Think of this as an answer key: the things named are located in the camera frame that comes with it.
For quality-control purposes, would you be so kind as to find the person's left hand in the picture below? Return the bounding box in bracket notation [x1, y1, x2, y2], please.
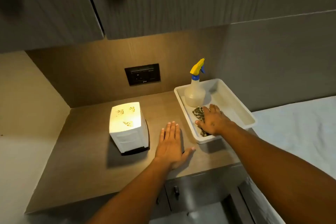
[154, 121, 196, 171]

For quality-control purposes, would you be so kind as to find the person's right hand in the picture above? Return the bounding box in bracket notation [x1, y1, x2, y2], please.
[195, 104, 236, 137]

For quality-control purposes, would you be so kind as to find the striped cleaning cloth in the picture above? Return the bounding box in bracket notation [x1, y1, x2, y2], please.
[192, 106, 211, 138]

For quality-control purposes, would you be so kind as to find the white box-shaped appliance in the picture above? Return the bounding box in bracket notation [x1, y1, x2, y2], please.
[109, 101, 150, 156]

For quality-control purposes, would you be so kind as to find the person's left forearm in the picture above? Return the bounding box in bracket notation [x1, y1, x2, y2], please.
[86, 157, 175, 224]

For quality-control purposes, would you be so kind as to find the person's right forearm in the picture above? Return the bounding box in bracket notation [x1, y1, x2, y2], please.
[219, 122, 336, 224]

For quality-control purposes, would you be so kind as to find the white plastic tray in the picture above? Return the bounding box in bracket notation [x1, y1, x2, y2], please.
[174, 78, 257, 145]

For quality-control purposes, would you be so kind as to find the spray bottle with yellow trigger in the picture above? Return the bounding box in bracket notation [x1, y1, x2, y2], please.
[184, 58, 207, 108]

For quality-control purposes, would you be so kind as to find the grey drawer cabinet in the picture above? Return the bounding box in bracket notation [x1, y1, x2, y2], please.
[26, 162, 253, 224]

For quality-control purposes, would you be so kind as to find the bed with white sheet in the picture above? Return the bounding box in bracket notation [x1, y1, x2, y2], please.
[239, 96, 336, 224]

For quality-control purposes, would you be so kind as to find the black wall socket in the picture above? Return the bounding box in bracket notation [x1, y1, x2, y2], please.
[124, 63, 161, 87]

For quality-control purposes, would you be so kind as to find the grey wooden wall cabinet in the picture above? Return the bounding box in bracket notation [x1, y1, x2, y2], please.
[0, 0, 336, 54]

